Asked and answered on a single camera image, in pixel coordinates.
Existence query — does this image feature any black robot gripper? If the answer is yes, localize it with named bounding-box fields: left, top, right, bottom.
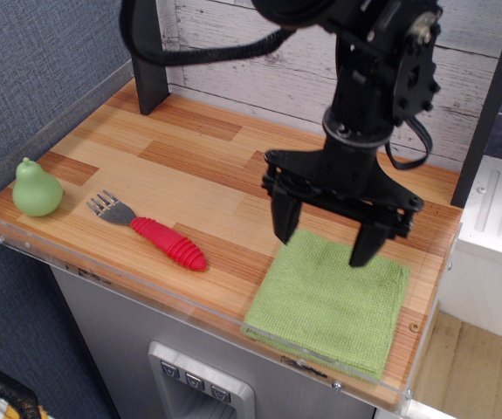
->
left=263, top=121, right=423, bottom=267

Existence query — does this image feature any black right vertical post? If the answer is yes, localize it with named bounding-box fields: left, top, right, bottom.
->
left=450, top=0, right=502, bottom=209

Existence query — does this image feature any green toy pear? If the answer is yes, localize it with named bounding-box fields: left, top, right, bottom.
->
left=12, top=157, right=64, bottom=216

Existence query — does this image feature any green cloth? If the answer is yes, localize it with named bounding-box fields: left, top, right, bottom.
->
left=242, top=230, right=410, bottom=381

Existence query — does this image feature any black cable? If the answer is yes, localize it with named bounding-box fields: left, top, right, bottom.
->
left=119, top=0, right=435, bottom=172

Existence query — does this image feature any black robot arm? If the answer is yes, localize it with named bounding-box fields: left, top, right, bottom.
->
left=254, top=1, right=442, bottom=267

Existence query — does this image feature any grey toy fridge cabinet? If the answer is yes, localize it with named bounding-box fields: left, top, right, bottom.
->
left=53, top=268, right=375, bottom=418

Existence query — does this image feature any brass screw in table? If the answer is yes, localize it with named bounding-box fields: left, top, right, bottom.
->
left=409, top=323, right=421, bottom=333

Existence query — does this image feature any yellow object at corner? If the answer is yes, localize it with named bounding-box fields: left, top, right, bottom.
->
left=3, top=405, right=48, bottom=419

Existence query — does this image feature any silver dispenser panel with buttons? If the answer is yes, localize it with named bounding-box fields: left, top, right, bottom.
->
left=148, top=341, right=256, bottom=418

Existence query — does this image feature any black vertical post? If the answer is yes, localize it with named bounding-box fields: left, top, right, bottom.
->
left=119, top=0, right=169, bottom=115
left=450, top=0, right=502, bottom=209

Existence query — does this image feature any black left vertical post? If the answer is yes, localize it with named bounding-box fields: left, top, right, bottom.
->
left=119, top=0, right=169, bottom=115

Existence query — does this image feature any red handled metal fork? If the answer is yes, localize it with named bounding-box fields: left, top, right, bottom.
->
left=86, top=190, right=207, bottom=271

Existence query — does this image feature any white toy sink unit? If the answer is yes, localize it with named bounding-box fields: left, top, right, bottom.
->
left=437, top=156, right=502, bottom=336

